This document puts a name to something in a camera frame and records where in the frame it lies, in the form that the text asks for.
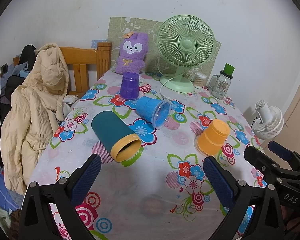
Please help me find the blue plastic cup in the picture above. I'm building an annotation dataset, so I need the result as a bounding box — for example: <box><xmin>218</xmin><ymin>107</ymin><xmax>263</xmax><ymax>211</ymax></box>
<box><xmin>136</xmin><ymin>96</ymin><xmax>173</xmax><ymax>129</ymax></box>

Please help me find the orange plastic cup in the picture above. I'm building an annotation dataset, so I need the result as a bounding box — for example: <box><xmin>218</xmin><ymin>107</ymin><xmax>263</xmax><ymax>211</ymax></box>
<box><xmin>194</xmin><ymin>119</ymin><xmax>230</xmax><ymax>156</ymax></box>

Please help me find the teal cup with yellow rim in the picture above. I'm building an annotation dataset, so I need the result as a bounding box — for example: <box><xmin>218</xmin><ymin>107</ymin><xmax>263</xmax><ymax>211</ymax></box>
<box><xmin>91</xmin><ymin>111</ymin><xmax>141</xmax><ymax>163</ymax></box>

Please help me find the purple plastic cup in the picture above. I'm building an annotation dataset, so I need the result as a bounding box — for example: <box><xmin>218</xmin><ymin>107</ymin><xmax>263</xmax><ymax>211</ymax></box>
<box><xmin>120</xmin><ymin>72</ymin><xmax>139</xmax><ymax>100</ymax></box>

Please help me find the white small fan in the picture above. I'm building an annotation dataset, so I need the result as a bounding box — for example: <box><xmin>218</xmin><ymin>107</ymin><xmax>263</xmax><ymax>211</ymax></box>
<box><xmin>252</xmin><ymin>100</ymin><xmax>284</xmax><ymax>140</ymax></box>

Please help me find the glass mason jar mug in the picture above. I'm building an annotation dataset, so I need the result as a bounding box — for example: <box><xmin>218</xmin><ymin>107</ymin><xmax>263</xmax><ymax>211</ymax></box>
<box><xmin>208</xmin><ymin>63</ymin><xmax>235</xmax><ymax>99</ymax></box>

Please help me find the beige puffer jacket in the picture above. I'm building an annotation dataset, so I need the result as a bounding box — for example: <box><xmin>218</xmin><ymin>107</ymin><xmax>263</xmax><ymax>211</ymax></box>
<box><xmin>0</xmin><ymin>43</ymin><xmax>69</xmax><ymax>195</ymax></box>

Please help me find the cotton swab container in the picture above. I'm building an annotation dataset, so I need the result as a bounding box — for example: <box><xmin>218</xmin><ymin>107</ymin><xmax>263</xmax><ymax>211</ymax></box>
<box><xmin>193</xmin><ymin>73</ymin><xmax>207</xmax><ymax>89</ymax></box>

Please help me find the floral tablecloth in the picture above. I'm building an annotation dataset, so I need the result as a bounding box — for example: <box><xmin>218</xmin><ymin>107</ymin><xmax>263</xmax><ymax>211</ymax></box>
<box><xmin>31</xmin><ymin>70</ymin><xmax>266</xmax><ymax>239</ymax></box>

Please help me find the green desk fan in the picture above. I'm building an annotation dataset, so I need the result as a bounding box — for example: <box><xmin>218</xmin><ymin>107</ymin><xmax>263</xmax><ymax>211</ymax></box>
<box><xmin>157</xmin><ymin>15</ymin><xmax>216</xmax><ymax>93</ymax></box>

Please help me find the wooden chair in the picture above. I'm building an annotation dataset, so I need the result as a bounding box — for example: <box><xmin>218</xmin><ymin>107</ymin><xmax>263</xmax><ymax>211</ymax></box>
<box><xmin>11</xmin><ymin>42</ymin><xmax>111</xmax><ymax>101</ymax></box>

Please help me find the purple plush bunny toy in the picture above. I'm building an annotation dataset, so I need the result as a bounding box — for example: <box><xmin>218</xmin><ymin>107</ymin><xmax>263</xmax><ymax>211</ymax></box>
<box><xmin>115</xmin><ymin>33</ymin><xmax>148</xmax><ymax>74</ymax></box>

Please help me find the white fan power cable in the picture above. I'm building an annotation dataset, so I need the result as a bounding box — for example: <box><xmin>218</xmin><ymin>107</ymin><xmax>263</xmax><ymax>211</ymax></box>
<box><xmin>160</xmin><ymin>73</ymin><xmax>183</xmax><ymax>101</ymax></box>

